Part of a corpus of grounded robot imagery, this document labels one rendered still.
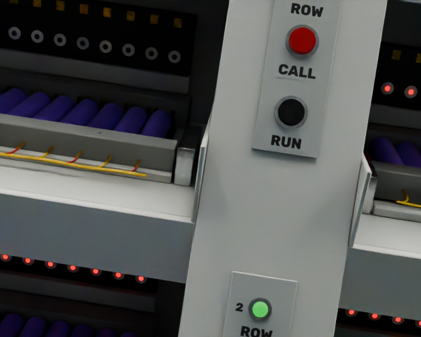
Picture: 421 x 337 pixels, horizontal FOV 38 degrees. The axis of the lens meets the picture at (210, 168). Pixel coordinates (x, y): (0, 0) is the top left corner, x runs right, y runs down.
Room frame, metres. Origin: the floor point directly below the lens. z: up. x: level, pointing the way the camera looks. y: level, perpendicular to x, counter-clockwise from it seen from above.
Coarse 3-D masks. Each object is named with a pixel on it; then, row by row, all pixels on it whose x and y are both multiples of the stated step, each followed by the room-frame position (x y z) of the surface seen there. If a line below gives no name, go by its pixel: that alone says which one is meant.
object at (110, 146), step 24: (0, 120) 0.42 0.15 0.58; (24, 120) 0.43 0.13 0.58; (0, 144) 0.42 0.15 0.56; (24, 144) 0.42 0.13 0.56; (48, 144) 0.42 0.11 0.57; (72, 144) 0.42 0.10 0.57; (96, 144) 0.42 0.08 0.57; (120, 144) 0.42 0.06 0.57; (144, 144) 0.41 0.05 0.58; (168, 144) 0.42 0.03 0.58; (96, 168) 0.40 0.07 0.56; (168, 168) 0.42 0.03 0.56
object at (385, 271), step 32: (384, 64) 0.52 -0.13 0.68; (416, 64) 0.52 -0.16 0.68; (384, 96) 0.53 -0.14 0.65; (416, 96) 0.53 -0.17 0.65; (384, 128) 0.52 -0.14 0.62; (416, 128) 0.53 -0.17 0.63; (384, 160) 0.47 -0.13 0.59; (416, 160) 0.47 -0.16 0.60; (384, 192) 0.43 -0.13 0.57; (416, 192) 0.43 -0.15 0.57; (352, 224) 0.36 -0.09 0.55; (384, 224) 0.40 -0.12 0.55; (416, 224) 0.41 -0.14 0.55; (352, 256) 0.37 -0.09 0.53; (384, 256) 0.37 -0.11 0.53; (416, 256) 0.37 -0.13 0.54; (352, 288) 0.38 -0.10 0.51; (384, 288) 0.37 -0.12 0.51; (416, 288) 0.37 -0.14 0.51
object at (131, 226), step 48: (0, 48) 0.54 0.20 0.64; (192, 144) 0.41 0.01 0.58; (0, 192) 0.37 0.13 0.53; (48, 192) 0.38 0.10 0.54; (96, 192) 0.39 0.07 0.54; (144, 192) 0.40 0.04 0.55; (192, 192) 0.41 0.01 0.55; (0, 240) 0.39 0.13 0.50; (48, 240) 0.38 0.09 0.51; (96, 240) 0.38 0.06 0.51; (144, 240) 0.38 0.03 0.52; (192, 240) 0.37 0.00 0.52
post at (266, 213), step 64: (256, 0) 0.37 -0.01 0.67; (384, 0) 0.37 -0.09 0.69; (256, 64) 0.37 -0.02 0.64; (256, 192) 0.37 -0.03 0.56; (320, 192) 0.37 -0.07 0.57; (192, 256) 0.37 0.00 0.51; (256, 256) 0.37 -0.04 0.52; (320, 256) 0.37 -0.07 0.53; (192, 320) 0.37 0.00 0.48; (320, 320) 0.37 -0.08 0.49
